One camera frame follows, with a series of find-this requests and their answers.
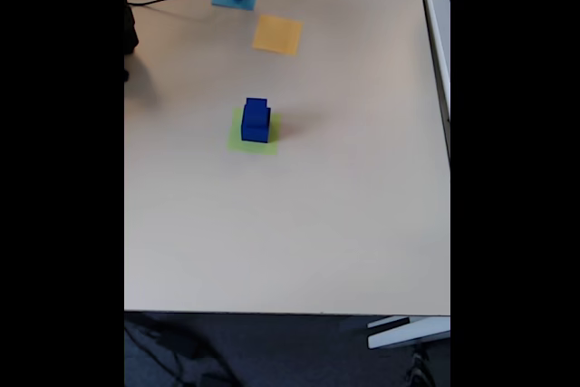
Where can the medium blue cube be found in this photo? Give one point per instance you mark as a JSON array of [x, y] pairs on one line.
[[256, 110]]

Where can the large blue cube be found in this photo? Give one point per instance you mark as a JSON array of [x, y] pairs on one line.
[[254, 133]]

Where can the white adjacent table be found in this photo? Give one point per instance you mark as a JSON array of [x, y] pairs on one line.
[[437, 29]]

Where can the green paper square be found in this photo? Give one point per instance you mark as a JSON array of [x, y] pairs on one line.
[[254, 148]]

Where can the white table foot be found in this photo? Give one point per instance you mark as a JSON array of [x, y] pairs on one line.
[[408, 335]]

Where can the orange paper square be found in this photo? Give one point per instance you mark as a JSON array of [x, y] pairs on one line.
[[277, 35]]

